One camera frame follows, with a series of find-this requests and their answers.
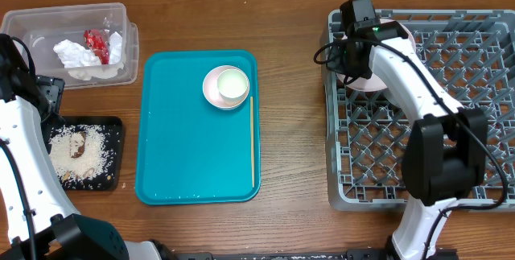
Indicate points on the food scraps rice pile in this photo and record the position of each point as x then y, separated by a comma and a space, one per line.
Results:
80, 152

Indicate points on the black rectangular tray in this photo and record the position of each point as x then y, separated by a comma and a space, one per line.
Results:
115, 131

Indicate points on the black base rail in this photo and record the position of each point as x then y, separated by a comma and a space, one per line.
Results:
277, 256

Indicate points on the red snack wrapper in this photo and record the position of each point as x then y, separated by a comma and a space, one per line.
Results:
96, 41

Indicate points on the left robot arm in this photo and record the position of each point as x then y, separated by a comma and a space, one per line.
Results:
42, 221

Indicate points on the large pink plate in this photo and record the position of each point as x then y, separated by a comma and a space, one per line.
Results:
374, 84

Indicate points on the wooden chopstick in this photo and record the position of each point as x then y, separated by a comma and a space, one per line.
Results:
252, 153

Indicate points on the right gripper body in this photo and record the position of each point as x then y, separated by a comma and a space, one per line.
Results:
339, 61

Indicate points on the grey dishwasher rack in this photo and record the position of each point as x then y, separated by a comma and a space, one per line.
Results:
470, 53

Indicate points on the white cup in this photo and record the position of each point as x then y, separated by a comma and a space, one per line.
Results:
232, 85

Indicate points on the clear plastic storage bin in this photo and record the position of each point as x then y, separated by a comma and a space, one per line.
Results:
43, 28

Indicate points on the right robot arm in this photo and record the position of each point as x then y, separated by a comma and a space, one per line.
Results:
445, 155

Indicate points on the teal serving tray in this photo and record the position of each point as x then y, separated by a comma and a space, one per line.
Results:
189, 151

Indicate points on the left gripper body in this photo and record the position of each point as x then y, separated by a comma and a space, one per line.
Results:
51, 88

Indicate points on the white tissue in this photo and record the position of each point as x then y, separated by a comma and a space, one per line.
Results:
84, 64

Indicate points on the grey bowl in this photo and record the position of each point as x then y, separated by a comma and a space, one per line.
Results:
396, 97

